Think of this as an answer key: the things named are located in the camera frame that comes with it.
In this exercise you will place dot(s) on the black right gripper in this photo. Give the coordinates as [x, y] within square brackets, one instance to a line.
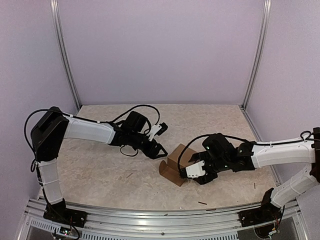
[202, 180]

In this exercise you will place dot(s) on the front aluminium frame rail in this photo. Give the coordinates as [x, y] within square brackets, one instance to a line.
[104, 223]

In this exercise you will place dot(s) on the aluminium corner post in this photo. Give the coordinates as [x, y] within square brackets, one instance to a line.
[258, 53]
[54, 5]

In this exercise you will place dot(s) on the left aluminium corner post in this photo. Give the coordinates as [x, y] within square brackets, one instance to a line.
[54, 5]

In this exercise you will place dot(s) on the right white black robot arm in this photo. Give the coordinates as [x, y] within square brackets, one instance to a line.
[252, 155]

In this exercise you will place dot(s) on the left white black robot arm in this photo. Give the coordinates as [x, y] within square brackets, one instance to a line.
[55, 127]

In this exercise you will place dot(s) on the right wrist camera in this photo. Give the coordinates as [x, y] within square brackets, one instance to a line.
[193, 171]

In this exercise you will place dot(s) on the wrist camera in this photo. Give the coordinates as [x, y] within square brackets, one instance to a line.
[193, 171]
[157, 130]

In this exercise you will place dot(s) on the brown cardboard box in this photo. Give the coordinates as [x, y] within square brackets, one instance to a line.
[169, 168]

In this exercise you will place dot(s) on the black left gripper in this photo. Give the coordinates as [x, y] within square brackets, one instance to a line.
[153, 155]

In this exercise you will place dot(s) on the right aluminium corner post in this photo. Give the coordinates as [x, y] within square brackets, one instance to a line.
[258, 53]

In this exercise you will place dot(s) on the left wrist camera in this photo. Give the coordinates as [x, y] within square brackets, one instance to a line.
[157, 130]

